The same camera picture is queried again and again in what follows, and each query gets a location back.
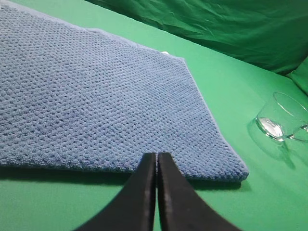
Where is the blue knitted towel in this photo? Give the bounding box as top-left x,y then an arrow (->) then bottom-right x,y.
0,0 -> 249,181

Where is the transparent glass cup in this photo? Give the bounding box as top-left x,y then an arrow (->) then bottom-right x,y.
255,92 -> 308,142

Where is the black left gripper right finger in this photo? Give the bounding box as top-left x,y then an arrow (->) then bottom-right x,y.
157,153 -> 239,231

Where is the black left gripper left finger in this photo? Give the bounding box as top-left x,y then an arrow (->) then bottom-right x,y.
76,153 -> 156,231

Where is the green backdrop cloth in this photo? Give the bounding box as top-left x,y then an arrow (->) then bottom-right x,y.
94,0 -> 308,92

